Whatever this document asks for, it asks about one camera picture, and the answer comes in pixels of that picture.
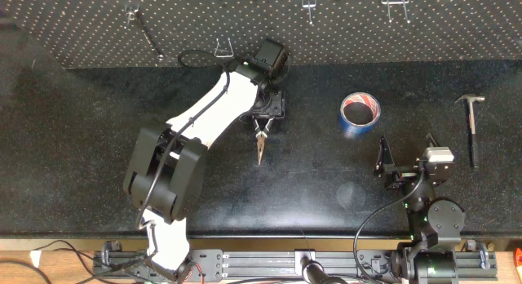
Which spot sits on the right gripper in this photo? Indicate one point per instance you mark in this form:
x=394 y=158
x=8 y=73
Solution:
x=401 y=174

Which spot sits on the hammer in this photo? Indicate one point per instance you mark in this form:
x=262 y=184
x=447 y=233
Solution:
x=472 y=121

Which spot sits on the black pegboard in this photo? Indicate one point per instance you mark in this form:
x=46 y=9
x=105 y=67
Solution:
x=367 y=39

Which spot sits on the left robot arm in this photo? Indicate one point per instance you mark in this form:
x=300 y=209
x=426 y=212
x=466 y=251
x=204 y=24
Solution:
x=220 y=108

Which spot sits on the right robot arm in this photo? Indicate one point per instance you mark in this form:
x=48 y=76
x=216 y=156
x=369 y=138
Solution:
x=442 y=220

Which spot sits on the white paper tag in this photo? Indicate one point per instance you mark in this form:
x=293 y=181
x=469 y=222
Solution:
x=36 y=257

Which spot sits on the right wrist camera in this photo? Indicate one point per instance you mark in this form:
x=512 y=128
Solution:
x=438 y=154

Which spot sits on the needle-nose pliers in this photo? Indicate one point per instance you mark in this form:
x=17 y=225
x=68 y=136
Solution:
x=260 y=147

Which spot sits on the mounting rail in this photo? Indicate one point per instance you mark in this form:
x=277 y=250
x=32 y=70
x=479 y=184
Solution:
x=261 y=263

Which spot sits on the metal hook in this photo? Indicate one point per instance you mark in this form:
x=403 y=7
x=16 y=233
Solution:
x=389 y=8
x=309 y=6
x=129 y=17
x=224 y=54

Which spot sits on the wrench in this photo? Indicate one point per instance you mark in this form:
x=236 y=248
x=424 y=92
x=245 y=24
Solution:
x=147 y=35

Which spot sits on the roll of blue tape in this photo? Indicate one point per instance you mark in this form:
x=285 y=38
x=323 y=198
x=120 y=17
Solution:
x=347 y=121

